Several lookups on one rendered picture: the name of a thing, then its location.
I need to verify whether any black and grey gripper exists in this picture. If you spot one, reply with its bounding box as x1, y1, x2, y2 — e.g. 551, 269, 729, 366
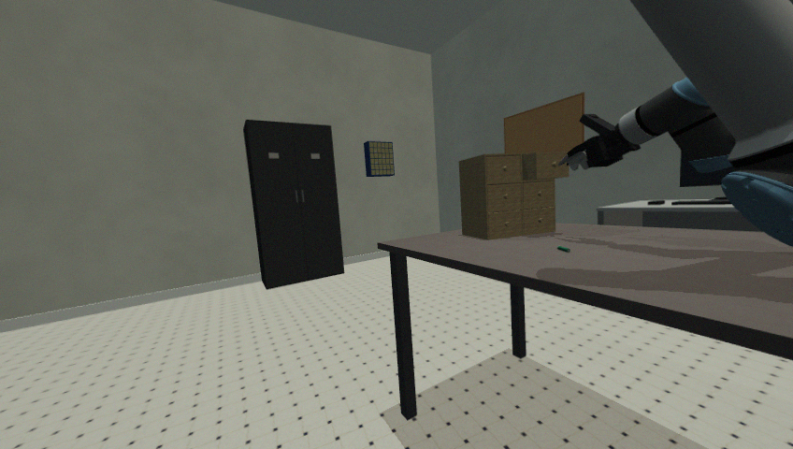
558, 123, 641, 170

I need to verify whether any wooden chest of drawers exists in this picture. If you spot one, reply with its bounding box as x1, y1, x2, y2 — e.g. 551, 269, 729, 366
459, 152, 555, 240

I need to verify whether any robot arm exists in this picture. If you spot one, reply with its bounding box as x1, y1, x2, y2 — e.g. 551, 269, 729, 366
619, 0, 793, 247

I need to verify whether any wooden drawer front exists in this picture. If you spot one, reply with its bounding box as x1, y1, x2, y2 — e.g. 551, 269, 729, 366
522, 152, 569, 181
488, 210, 522, 239
523, 207, 555, 234
486, 155, 521, 182
487, 183, 521, 210
523, 181, 554, 208

